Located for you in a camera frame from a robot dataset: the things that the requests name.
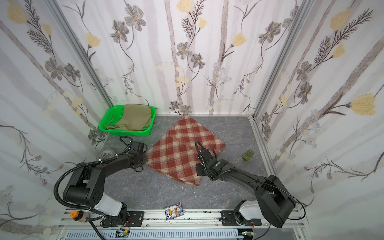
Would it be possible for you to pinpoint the red plaid skirt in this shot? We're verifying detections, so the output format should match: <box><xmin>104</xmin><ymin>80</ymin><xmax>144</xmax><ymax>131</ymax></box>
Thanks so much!
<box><xmin>146</xmin><ymin>116</ymin><xmax>226</xmax><ymax>186</ymax></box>

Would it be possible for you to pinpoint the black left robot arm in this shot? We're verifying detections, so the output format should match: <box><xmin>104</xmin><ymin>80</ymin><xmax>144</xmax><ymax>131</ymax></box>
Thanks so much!
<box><xmin>54</xmin><ymin>136</ymin><xmax>148</xmax><ymax>217</ymax></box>

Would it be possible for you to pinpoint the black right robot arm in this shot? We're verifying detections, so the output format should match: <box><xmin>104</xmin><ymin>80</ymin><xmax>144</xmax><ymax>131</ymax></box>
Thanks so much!
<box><xmin>195</xmin><ymin>141</ymin><xmax>307</xmax><ymax>229</ymax></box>

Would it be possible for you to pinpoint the clear tape roll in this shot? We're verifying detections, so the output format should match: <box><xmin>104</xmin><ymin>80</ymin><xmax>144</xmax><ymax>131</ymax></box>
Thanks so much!
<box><xmin>96</xmin><ymin>148</ymin><xmax>116</xmax><ymax>162</ymax></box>

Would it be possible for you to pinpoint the small green box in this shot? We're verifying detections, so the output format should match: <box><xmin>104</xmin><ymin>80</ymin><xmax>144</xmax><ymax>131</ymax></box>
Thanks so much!
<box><xmin>242</xmin><ymin>150</ymin><xmax>255</xmax><ymax>162</ymax></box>

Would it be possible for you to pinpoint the olive khaki skirt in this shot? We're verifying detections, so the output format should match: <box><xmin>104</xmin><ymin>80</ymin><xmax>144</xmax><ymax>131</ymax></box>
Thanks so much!
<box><xmin>105</xmin><ymin>104</ymin><xmax>152</xmax><ymax>131</ymax></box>

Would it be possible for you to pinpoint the green plastic basket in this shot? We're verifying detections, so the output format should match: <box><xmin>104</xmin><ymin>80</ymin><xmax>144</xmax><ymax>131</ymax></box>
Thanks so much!
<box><xmin>99</xmin><ymin>104</ymin><xmax>157</xmax><ymax>137</ymax></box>

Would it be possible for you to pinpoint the blue patterned card box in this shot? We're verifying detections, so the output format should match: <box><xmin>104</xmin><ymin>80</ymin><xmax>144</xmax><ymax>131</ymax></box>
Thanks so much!
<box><xmin>165</xmin><ymin>203</ymin><xmax>185</xmax><ymax>221</ymax></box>

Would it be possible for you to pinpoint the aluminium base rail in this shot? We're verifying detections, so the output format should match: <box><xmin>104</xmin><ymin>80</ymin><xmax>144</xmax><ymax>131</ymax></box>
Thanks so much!
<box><xmin>58</xmin><ymin>209</ymin><xmax>305</xmax><ymax>230</ymax></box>

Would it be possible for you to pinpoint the white slotted cable duct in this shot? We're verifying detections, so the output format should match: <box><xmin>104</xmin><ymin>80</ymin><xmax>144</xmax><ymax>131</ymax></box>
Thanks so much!
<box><xmin>64</xmin><ymin>229</ymin><xmax>245</xmax><ymax>240</ymax></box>

